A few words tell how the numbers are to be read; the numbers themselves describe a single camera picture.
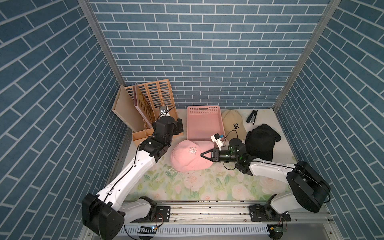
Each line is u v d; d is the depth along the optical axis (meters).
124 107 0.96
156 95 1.08
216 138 0.75
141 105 0.89
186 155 0.75
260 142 0.93
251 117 1.15
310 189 0.44
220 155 0.71
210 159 0.73
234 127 1.02
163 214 0.73
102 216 0.37
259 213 0.74
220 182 0.85
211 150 0.74
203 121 1.14
